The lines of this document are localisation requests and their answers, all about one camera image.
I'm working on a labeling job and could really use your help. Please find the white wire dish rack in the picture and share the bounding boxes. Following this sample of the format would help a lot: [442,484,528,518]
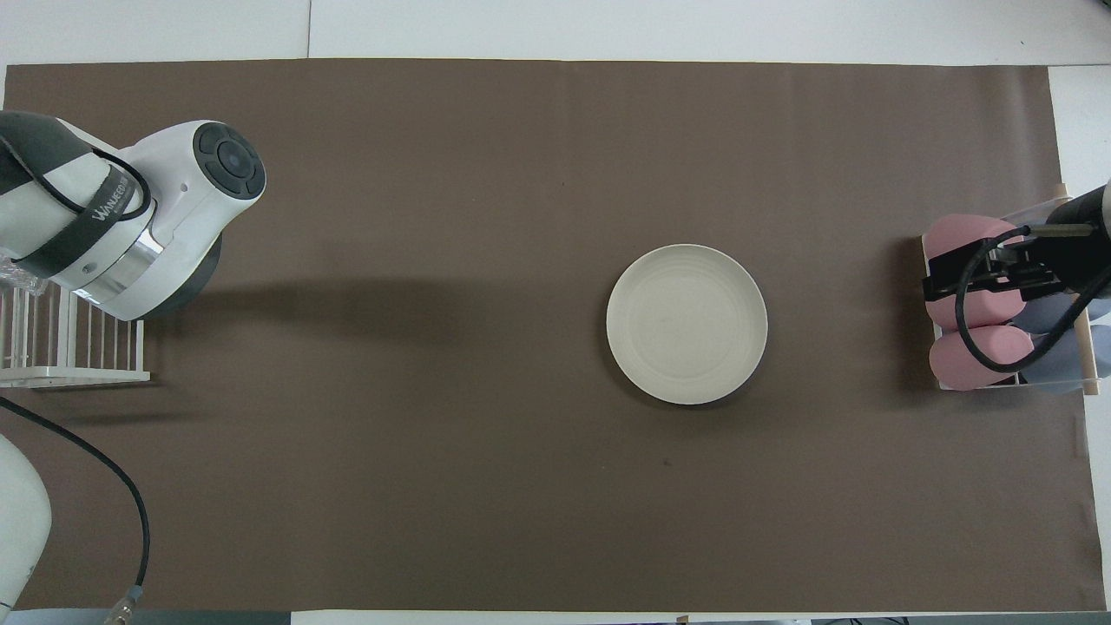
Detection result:
[0,252,150,389]

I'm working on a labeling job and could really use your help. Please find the blue cup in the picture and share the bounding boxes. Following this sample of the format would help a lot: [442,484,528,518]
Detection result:
[1016,293,1111,335]
[1020,326,1108,393]

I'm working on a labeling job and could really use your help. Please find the pink cup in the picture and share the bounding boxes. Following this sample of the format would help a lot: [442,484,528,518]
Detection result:
[929,326,1035,391]
[925,291,1028,331]
[923,214,1025,261]

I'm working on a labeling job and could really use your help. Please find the brown table mat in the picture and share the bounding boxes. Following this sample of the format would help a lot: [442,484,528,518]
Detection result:
[0,59,1108,613]

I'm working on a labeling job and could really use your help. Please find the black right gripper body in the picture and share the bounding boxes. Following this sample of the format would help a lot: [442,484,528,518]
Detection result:
[922,182,1111,302]

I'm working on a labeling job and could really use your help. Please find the cream round plate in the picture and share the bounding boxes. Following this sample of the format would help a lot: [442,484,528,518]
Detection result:
[606,244,769,406]

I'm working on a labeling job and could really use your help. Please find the white cup holder rack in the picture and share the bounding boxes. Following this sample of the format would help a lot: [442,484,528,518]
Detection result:
[920,182,1103,398]

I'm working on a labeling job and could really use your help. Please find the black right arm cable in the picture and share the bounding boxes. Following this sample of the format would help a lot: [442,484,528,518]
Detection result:
[955,224,1111,374]

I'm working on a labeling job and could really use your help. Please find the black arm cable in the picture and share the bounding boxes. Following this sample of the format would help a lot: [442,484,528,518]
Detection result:
[0,395,151,622]
[955,224,1111,374]

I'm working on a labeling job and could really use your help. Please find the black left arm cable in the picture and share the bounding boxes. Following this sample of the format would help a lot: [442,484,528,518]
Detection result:
[0,395,151,622]

